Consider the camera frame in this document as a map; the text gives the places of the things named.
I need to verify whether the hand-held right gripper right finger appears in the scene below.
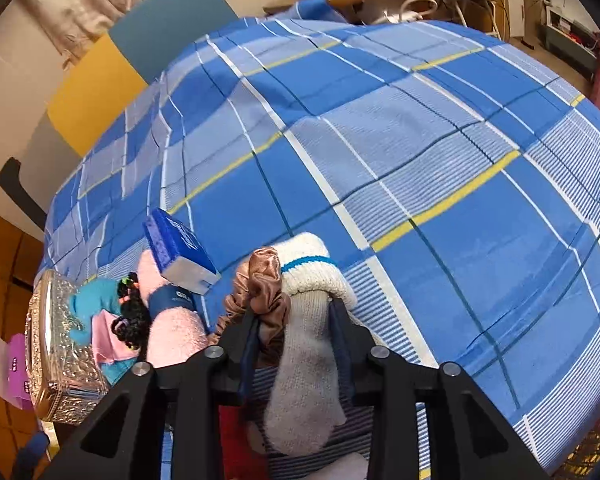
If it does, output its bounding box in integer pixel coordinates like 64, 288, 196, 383
327, 297, 552, 480

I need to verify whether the multicoloured padded headboard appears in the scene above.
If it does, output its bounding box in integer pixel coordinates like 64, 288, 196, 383
0, 0, 241, 233

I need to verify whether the silver ornate box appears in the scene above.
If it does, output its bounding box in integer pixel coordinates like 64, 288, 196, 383
25, 269, 112, 426

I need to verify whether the beige patterned curtain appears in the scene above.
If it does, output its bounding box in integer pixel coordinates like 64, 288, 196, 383
17, 0, 146, 68

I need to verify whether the woven mat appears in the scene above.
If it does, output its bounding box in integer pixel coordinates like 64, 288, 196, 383
555, 400, 600, 480

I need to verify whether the teal cloth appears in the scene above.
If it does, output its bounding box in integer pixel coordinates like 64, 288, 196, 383
69, 277, 137, 386

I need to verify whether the purple packet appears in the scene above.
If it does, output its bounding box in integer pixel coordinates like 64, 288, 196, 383
0, 334, 36, 411

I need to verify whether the blue plaid bedsheet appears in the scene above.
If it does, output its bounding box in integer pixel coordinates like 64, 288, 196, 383
40, 0, 600, 480

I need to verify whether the beige sock with white cuff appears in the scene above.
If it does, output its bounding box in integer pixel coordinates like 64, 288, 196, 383
267, 232, 358, 456

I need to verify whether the white appliance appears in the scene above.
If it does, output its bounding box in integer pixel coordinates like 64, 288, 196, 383
375, 0, 438, 26

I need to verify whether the black braided hair tie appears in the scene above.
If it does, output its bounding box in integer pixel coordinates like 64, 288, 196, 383
111, 272, 153, 351

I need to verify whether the blue and white packet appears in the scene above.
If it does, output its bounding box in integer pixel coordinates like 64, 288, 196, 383
142, 208, 221, 296

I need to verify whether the grey storage box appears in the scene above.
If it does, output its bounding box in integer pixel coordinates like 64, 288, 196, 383
545, 7, 598, 81

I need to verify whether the red cloth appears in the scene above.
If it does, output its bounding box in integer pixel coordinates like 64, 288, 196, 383
217, 405, 271, 480

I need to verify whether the pink cloth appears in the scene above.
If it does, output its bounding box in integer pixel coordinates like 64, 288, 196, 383
91, 310, 141, 366

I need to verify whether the brown satin scrunchie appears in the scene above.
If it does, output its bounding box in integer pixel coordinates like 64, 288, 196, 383
207, 246, 292, 366

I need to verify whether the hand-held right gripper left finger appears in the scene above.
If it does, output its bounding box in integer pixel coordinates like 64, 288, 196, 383
42, 307, 261, 480

